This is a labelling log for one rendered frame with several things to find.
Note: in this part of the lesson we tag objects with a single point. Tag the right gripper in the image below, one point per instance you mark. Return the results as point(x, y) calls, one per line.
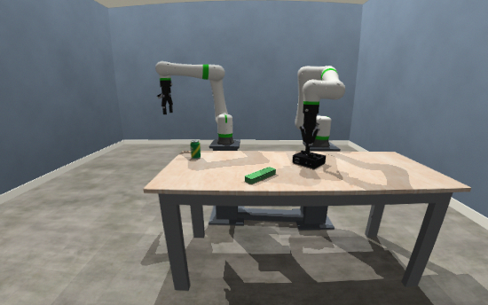
point(165, 97)

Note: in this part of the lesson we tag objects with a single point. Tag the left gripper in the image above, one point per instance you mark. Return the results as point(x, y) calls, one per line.
point(309, 124)

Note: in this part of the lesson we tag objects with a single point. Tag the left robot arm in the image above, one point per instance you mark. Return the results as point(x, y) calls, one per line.
point(311, 91)

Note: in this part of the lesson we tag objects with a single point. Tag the black lighting desk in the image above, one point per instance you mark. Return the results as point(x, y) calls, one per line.
point(310, 160)

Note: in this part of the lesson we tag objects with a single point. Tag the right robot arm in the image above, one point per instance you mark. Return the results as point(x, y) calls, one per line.
point(208, 72)

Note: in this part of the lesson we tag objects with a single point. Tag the green drink can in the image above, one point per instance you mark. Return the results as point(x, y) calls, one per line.
point(195, 149)

